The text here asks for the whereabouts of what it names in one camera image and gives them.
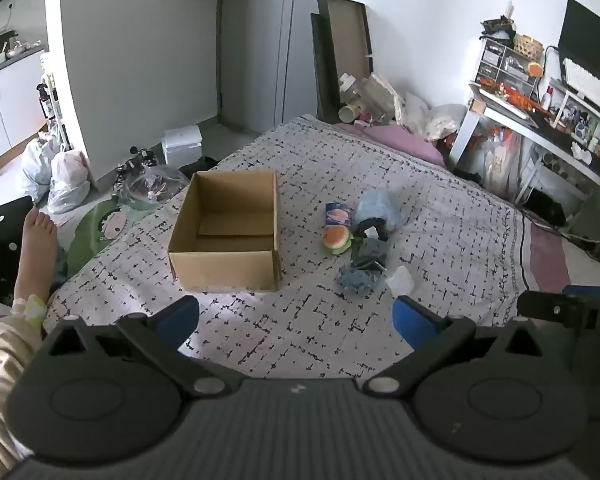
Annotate black tripod stands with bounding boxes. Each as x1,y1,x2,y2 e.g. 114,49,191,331
114,146,159,192

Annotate black monitor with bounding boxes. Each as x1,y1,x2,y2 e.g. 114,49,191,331
557,0,600,123

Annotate blue-grey plush toy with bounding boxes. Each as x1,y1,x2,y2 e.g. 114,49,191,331
337,265,381,294

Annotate black polka-dot cushion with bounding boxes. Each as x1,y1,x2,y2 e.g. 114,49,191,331
0,196,36,307

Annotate burger plush toy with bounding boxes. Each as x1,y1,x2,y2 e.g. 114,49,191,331
321,225,354,254

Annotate blue tissue packet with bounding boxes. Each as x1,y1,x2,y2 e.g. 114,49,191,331
325,202,354,226

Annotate white desk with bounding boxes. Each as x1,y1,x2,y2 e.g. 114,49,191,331
450,82,600,207

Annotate crumpled clear plastic bags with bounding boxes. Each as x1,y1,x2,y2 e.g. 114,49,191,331
361,74,406,127

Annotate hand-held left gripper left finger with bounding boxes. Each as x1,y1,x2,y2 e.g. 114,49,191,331
40,295,243,398

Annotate white crumpled tissue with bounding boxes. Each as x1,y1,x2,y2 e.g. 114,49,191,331
386,266,415,294

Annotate light blue fluffy cloth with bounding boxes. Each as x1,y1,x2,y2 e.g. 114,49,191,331
354,187,411,234

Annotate white plastic bag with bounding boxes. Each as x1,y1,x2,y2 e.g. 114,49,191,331
22,132,64,204
47,150,92,215

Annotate grey door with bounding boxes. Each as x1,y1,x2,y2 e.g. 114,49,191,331
219,0,353,136

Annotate black bag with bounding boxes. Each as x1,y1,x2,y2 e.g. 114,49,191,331
522,190,567,227

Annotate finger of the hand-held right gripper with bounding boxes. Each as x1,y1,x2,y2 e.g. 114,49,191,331
517,285,600,331

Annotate folded cardboard sheet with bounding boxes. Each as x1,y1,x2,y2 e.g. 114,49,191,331
310,0,376,123

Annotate pink pillow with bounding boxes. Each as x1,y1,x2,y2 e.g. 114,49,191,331
337,122,448,167

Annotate person's beige pants leg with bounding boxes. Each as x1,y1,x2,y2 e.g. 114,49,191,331
0,295,47,480

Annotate clear plastic bag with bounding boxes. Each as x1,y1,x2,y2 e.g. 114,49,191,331
122,165,190,211

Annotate green cartoon cushion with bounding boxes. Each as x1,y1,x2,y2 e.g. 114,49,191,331
60,199,181,281

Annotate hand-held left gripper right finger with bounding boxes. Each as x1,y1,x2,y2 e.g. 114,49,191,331
362,295,551,397

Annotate dark grey cloth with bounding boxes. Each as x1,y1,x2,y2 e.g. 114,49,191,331
350,237,389,274

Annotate wicker basket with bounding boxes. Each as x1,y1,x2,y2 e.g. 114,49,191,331
512,34,545,59

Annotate dark spray bottle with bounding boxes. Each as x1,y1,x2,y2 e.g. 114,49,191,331
36,82,51,121

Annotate brown cardboard box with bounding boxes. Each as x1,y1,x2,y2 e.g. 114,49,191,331
167,170,282,292

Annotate crumpled white plastic bags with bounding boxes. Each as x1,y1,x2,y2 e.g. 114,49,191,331
402,91,469,142

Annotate white keyboard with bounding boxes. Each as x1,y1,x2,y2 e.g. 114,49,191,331
562,57,600,128

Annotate clear drawer organizer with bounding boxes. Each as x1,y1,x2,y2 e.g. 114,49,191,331
475,35,544,103

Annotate white cabinet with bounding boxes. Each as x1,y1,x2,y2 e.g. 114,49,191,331
0,45,56,172

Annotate person's bare foot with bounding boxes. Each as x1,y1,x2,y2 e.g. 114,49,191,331
10,209,59,321

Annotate white box appliance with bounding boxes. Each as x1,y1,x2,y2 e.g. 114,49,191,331
161,126,204,167

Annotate clear bottle with white cap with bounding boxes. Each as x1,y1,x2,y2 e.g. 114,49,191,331
339,74,364,107

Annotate white cable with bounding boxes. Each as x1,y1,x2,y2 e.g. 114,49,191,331
530,219,600,257

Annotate pink striped bed sheet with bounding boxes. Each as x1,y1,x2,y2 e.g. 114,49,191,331
522,220,587,302

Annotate black soft item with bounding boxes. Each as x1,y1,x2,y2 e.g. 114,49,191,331
354,217,392,240

